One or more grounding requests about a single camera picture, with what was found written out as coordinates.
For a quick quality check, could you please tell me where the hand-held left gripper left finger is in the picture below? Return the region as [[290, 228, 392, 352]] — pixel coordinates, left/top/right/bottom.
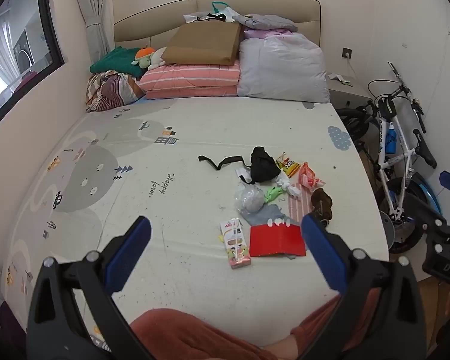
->
[[26, 215, 152, 360]]

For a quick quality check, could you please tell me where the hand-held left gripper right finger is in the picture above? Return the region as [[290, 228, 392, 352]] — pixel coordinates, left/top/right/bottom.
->
[[301, 213, 428, 360]]

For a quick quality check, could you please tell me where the grey trash bin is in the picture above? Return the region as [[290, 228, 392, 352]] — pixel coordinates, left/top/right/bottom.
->
[[379, 210, 396, 250]]

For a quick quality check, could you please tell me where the red envelope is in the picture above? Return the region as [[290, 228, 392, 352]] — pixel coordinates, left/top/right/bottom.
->
[[248, 223, 307, 258]]

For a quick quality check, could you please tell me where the brown wrapper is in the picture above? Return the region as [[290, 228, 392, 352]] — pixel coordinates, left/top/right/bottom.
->
[[310, 187, 334, 226]]

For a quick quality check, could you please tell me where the pink white wrapper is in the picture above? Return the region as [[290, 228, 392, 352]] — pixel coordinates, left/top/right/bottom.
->
[[298, 162, 325, 190]]

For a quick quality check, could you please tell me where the green plastic wrapper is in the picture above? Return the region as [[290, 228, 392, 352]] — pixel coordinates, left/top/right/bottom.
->
[[264, 185, 286, 204]]

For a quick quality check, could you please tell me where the pink milk carton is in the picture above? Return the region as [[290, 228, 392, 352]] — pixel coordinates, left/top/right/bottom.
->
[[219, 217, 252, 269]]

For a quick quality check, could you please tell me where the clear plastic bag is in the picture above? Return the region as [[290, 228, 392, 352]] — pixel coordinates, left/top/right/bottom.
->
[[234, 184, 265, 218]]

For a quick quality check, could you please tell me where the yellow snack wrapper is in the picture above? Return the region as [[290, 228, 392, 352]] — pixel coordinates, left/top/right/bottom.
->
[[275, 152, 301, 179]]

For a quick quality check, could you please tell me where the black strap pouch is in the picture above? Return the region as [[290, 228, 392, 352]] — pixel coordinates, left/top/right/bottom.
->
[[198, 146, 282, 185]]

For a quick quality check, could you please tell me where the white bicycle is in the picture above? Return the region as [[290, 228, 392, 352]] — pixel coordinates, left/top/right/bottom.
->
[[335, 62, 449, 254]]

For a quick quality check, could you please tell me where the blue water bottle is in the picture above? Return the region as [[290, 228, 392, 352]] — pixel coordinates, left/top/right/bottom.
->
[[384, 127, 397, 154]]

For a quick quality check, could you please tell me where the person's bare leg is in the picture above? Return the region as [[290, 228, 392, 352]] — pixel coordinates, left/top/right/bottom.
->
[[260, 335, 301, 360]]

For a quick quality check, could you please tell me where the grey nightstand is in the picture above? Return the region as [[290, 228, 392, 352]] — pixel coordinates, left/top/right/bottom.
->
[[328, 79, 374, 111]]

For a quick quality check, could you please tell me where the patterned striped quilt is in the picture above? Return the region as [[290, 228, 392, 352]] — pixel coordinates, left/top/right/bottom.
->
[[85, 70, 145, 112]]

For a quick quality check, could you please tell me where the pink striped quilt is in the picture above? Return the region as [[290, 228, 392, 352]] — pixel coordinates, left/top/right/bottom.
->
[[138, 62, 241, 100]]

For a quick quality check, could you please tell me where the green folded cloth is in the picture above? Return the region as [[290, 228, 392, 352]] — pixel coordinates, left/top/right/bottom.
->
[[90, 47, 143, 77]]

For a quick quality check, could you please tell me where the green plush toy orange hat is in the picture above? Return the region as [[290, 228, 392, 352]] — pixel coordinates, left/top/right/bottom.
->
[[132, 46, 156, 69]]

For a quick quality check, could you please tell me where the white plush toy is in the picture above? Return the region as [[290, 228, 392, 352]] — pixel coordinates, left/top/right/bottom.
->
[[148, 47, 167, 70]]

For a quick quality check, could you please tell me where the washing machine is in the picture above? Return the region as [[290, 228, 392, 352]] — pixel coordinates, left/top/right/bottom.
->
[[13, 32, 36, 72]]

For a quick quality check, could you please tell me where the purple cloth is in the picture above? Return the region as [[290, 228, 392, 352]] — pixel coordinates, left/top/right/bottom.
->
[[244, 28, 289, 40]]

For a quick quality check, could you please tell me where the beige padded headboard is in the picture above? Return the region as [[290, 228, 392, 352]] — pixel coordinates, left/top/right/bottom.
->
[[113, 0, 322, 51]]

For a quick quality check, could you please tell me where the grey jacket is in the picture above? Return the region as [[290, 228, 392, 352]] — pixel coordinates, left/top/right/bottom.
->
[[232, 14, 299, 32]]

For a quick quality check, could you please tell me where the white curtain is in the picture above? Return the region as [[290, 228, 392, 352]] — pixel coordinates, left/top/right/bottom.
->
[[73, 0, 111, 64]]

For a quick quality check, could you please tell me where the white plastic bag green handle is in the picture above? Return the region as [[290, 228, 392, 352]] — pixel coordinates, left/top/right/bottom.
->
[[183, 2, 242, 23]]

